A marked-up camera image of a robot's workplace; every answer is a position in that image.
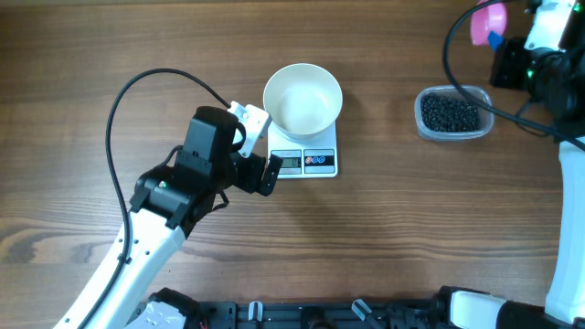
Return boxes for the black beans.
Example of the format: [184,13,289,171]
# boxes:
[420,93,481,133]

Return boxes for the white digital kitchen scale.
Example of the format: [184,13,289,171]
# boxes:
[268,123,338,179]

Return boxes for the clear plastic container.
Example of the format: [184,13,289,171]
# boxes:
[414,85,495,142]

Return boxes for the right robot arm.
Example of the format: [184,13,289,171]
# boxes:
[442,0,584,328]

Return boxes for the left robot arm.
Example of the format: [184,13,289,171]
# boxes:
[57,102,282,328]

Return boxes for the pink scoop blue handle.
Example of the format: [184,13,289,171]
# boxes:
[470,3,507,52]

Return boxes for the white round bowl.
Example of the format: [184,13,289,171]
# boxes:
[262,63,344,140]

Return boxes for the left black camera cable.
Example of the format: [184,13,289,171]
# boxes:
[75,68,232,329]

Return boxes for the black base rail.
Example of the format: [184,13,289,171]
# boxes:
[126,288,449,329]

